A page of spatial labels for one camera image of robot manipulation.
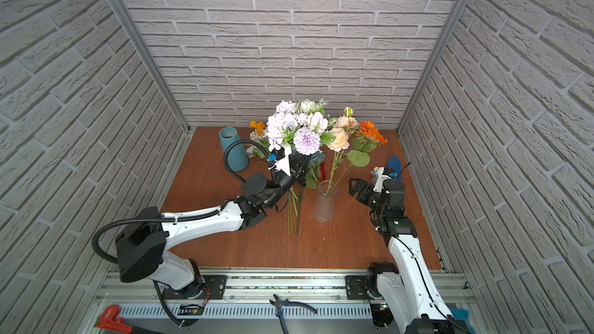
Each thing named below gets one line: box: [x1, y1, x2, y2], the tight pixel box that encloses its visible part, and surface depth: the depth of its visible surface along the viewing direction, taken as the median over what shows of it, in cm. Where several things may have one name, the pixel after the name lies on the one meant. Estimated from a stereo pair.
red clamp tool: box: [96, 304, 134, 334], surface depth 68 cm
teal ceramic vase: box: [218, 126, 249, 172], surface depth 92 cm
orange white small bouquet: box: [245, 119, 270, 159], surface depth 108 cm
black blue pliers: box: [269, 293, 318, 334], surface depth 72 cm
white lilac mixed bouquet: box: [265, 98, 337, 235], surface depth 56 cm
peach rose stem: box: [320, 106, 371, 196], surface depth 70 cm
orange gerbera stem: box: [328, 121, 388, 195], surface depth 69 cm
